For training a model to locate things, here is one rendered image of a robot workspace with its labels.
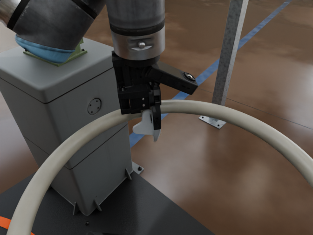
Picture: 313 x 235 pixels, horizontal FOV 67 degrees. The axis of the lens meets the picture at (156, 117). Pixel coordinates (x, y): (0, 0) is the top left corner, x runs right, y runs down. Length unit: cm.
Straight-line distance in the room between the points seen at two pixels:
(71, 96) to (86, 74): 10
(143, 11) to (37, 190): 31
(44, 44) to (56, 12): 5
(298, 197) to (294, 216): 14
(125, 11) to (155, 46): 7
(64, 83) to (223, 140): 129
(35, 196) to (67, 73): 59
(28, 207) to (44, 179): 5
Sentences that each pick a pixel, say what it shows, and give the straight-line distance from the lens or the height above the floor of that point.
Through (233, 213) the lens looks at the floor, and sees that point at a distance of 152.
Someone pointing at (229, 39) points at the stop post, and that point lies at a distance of 167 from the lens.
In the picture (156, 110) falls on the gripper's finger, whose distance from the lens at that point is 46.
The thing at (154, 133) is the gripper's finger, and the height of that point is 93.
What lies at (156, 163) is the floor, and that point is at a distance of 165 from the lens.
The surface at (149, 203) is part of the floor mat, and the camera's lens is 147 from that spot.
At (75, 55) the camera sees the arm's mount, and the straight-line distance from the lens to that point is 104.
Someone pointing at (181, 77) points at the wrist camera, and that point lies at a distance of 46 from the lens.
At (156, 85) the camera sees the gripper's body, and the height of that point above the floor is 104.
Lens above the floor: 128
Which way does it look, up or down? 40 degrees down
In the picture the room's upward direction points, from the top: straight up
